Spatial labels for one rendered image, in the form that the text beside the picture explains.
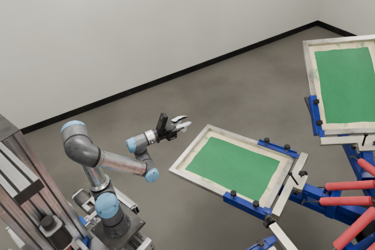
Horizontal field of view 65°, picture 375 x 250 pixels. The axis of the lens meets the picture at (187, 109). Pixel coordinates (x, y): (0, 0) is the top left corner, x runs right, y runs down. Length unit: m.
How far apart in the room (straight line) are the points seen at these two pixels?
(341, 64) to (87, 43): 3.28
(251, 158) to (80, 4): 3.05
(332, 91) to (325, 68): 0.20
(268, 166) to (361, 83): 0.95
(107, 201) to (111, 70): 3.32
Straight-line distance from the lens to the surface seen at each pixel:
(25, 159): 1.43
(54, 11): 4.35
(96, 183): 1.66
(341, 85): 2.56
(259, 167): 2.32
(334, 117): 2.45
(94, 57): 4.61
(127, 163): 1.46
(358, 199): 1.96
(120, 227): 1.74
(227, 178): 2.25
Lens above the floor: 2.73
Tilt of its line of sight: 38 degrees down
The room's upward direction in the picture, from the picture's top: 10 degrees counter-clockwise
